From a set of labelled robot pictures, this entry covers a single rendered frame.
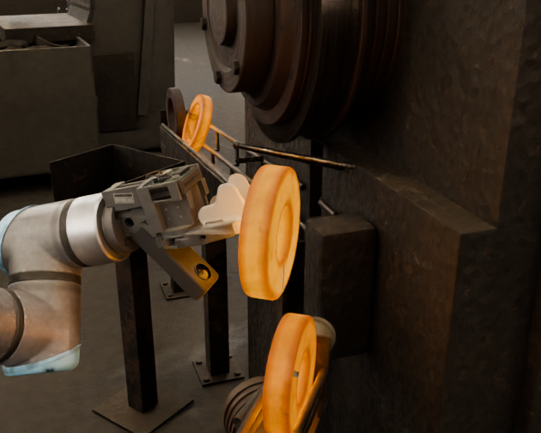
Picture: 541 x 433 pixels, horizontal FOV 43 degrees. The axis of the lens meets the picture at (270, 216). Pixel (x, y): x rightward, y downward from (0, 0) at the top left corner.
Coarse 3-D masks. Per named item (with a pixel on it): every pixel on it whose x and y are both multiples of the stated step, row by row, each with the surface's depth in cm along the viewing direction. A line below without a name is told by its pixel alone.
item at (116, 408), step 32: (64, 160) 170; (96, 160) 178; (128, 160) 179; (160, 160) 172; (64, 192) 172; (96, 192) 181; (128, 288) 175; (128, 320) 179; (128, 352) 184; (128, 384) 188; (160, 384) 201; (128, 416) 188; (160, 416) 188
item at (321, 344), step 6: (318, 336) 94; (324, 336) 94; (330, 336) 94; (318, 342) 94; (324, 342) 93; (330, 342) 94; (318, 348) 94; (324, 348) 94; (318, 354) 94; (324, 354) 94; (318, 360) 94; (324, 360) 94; (318, 366) 95; (324, 366) 94; (318, 372) 95
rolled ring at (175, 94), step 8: (168, 88) 228; (176, 88) 226; (168, 96) 230; (176, 96) 223; (168, 104) 234; (176, 104) 222; (184, 104) 223; (168, 112) 236; (176, 112) 222; (184, 112) 222; (168, 120) 236; (176, 120) 222; (184, 120) 223; (176, 128) 224
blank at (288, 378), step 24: (288, 336) 82; (312, 336) 90; (288, 360) 80; (312, 360) 91; (264, 384) 80; (288, 384) 79; (312, 384) 93; (264, 408) 80; (288, 408) 80; (288, 432) 82
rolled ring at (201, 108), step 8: (200, 96) 210; (208, 96) 211; (192, 104) 217; (200, 104) 208; (208, 104) 207; (192, 112) 217; (200, 112) 206; (208, 112) 205; (192, 120) 219; (200, 120) 204; (208, 120) 205; (184, 128) 220; (192, 128) 219; (200, 128) 204; (208, 128) 205; (184, 136) 217; (192, 136) 208; (200, 136) 205; (192, 144) 207; (200, 144) 207
